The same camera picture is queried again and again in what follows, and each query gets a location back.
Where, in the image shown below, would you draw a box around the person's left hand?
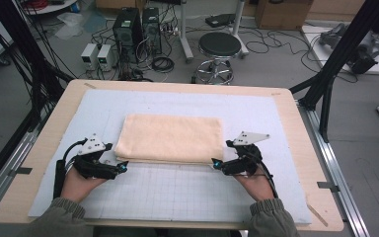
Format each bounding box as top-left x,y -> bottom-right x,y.
60,167 -> 108,203

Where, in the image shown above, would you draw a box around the black frame post with cables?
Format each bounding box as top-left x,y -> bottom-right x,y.
0,0 -> 75,132

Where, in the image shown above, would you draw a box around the long black floor cable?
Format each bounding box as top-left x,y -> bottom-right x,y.
243,28 -> 312,74

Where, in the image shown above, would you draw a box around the grey metal bracket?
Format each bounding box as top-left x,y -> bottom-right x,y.
317,181 -> 341,193
8,167 -> 34,177

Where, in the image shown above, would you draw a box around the round white table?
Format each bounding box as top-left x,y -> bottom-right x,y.
21,0 -> 80,16

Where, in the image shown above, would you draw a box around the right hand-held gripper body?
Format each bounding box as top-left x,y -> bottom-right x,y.
221,131 -> 270,177

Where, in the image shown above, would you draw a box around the clear plastic bags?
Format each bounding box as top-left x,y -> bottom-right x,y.
53,12 -> 108,40

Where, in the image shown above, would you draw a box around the slim black computer tower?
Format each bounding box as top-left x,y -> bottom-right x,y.
141,8 -> 163,55

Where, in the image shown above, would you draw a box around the brown cardboard box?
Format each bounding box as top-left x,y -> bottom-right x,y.
255,0 -> 314,32

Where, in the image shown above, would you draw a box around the coiled black cable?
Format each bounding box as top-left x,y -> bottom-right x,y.
151,56 -> 176,74

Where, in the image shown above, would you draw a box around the cream terry towel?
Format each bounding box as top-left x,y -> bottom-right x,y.
114,113 -> 225,166

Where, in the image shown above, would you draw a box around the large black computer tower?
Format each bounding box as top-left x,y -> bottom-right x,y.
112,7 -> 144,63

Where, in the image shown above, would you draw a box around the black round stool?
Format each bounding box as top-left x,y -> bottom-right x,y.
195,32 -> 243,86

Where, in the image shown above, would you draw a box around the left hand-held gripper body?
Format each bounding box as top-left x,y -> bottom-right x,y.
73,132 -> 121,181

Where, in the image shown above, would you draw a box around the flat black device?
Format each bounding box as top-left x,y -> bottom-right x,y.
204,13 -> 237,29

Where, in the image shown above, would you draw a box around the white grid mat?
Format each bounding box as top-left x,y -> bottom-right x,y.
28,88 -> 313,225

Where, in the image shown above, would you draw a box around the person's right hand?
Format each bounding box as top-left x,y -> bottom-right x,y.
233,169 -> 275,202

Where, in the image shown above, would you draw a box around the aluminium rail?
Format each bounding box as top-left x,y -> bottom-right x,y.
297,100 -> 371,237
0,131 -> 38,220

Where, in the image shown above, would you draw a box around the white power supply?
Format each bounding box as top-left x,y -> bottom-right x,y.
80,42 -> 99,71
97,43 -> 114,72

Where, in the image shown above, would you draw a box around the grey machine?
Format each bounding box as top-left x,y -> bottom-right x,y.
319,23 -> 379,75

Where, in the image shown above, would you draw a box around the white desk leg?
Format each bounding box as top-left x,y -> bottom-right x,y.
179,0 -> 195,63
228,0 -> 250,59

